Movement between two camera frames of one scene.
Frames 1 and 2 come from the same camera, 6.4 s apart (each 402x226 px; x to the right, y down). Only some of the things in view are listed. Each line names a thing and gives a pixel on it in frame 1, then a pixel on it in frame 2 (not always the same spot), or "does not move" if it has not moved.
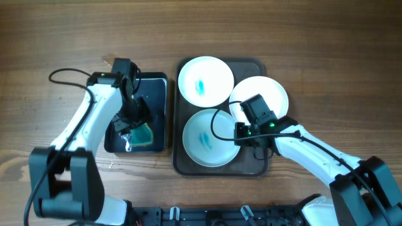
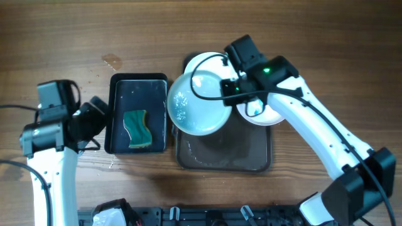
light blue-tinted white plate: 201,144 to 191,115
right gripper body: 244,131 to 235,93
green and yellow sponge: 141,135 does not move
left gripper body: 135,113 to 94,118
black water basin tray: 152,89 does not move
